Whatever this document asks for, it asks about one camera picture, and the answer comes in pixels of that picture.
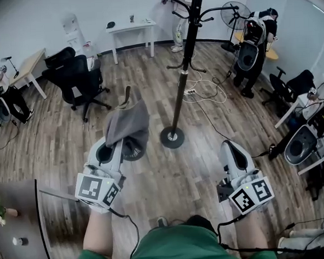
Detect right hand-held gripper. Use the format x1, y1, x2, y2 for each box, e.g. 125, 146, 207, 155
215, 137, 276, 216

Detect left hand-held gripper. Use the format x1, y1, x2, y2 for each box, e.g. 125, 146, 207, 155
71, 136, 128, 212

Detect grey baseball cap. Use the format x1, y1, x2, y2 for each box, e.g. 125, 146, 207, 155
103, 98, 153, 163

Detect black coat rack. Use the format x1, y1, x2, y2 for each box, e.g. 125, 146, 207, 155
153, 0, 247, 150

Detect person's left forearm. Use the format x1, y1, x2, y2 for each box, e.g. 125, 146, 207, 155
81, 208, 117, 259

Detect person's right forearm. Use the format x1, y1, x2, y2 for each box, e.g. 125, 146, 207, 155
230, 209, 270, 255

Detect black office chair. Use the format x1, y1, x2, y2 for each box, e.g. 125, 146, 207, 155
41, 53, 113, 125
258, 64, 318, 119
43, 46, 77, 70

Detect clear water jug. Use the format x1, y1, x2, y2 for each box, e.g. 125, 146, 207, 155
82, 42, 98, 59

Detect person's black trousers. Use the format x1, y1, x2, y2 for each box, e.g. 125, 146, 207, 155
182, 214, 211, 232

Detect white table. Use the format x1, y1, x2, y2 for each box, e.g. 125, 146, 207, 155
105, 18, 159, 65

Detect white grey backpack rig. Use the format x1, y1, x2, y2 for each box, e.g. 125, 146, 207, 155
282, 123, 321, 167
234, 11, 270, 73
0, 96, 11, 124

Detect grey glass-edged table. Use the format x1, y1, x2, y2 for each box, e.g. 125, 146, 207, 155
0, 176, 83, 259

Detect white water dispenser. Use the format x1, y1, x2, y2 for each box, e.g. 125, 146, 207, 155
62, 12, 88, 56

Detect small white bottle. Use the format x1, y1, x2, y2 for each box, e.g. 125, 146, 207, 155
12, 236, 29, 247

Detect person's green shirt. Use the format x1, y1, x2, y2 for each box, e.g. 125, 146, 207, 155
71, 219, 277, 259

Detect white desk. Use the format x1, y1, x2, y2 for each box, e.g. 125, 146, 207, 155
272, 92, 324, 177

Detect light wooden desk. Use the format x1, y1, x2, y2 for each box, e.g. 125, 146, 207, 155
7, 47, 50, 102

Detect black floor fan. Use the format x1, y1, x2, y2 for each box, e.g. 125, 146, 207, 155
218, 0, 254, 53

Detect yellow round table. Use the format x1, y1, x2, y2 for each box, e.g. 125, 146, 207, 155
234, 29, 280, 63

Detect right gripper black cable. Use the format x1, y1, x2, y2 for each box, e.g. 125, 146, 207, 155
216, 212, 252, 253

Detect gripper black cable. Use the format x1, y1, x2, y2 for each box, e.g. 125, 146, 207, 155
109, 205, 142, 259
216, 212, 252, 253

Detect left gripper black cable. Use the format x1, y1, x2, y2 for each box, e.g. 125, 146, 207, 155
109, 205, 142, 259

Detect black floor cable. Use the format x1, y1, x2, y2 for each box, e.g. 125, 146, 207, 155
197, 96, 275, 161

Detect white floor cable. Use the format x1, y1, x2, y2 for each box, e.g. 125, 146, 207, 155
181, 68, 228, 104

